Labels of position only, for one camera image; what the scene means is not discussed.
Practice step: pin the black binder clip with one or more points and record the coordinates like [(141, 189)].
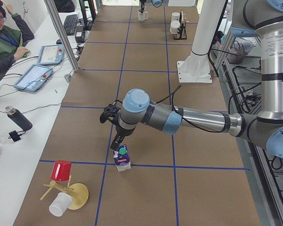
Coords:
[(16, 135)]

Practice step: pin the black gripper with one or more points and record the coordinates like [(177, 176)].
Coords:
[(142, 4), (122, 132)]

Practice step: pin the black wire cup rack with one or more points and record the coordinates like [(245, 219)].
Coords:
[(181, 35)]

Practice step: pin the black water bottle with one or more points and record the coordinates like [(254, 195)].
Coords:
[(18, 118)]

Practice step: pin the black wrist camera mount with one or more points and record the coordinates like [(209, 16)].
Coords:
[(110, 113)]

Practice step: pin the red cup on tree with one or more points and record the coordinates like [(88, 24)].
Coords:
[(61, 170)]

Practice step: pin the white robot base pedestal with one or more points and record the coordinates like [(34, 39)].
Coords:
[(195, 68)]

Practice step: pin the seated person green jacket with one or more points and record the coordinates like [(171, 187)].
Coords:
[(12, 41)]

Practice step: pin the white cup on tree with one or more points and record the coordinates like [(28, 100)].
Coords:
[(60, 204)]

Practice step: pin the milk carton blue white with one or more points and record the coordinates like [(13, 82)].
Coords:
[(122, 158)]

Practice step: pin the black power adapter box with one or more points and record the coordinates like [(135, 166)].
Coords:
[(81, 34)]

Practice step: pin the lower teach pendant tablet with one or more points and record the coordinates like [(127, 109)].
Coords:
[(33, 79)]

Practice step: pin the wooden mug tree stand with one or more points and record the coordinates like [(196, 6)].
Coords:
[(78, 192)]

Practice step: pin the white HOME mug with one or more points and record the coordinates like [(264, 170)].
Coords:
[(142, 16)]

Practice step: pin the aluminium frame post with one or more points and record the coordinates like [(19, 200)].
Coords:
[(54, 15)]

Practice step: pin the black keyboard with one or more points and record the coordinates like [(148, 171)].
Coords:
[(70, 23)]

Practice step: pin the white ribbed mug on rack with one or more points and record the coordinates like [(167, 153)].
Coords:
[(175, 16)]

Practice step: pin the upper teach pendant tablet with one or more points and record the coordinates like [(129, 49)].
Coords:
[(51, 54)]

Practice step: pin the white cup on rack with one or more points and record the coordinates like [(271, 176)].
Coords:
[(174, 26)]

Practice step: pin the teach pendant tablet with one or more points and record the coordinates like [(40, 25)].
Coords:
[(51, 54), (33, 79)]

